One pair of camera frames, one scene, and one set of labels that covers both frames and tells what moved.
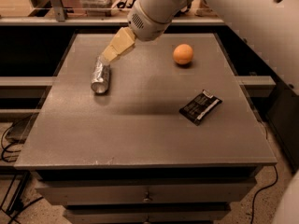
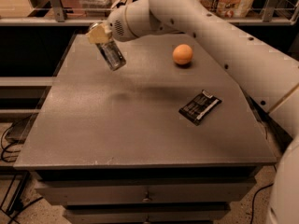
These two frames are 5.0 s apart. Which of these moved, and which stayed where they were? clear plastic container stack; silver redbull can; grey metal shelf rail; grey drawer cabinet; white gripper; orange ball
Moved: silver redbull can; white gripper
Stayed: orange ball; clear plastic container stack; grey metal shelf rail; grey drawer cabinet
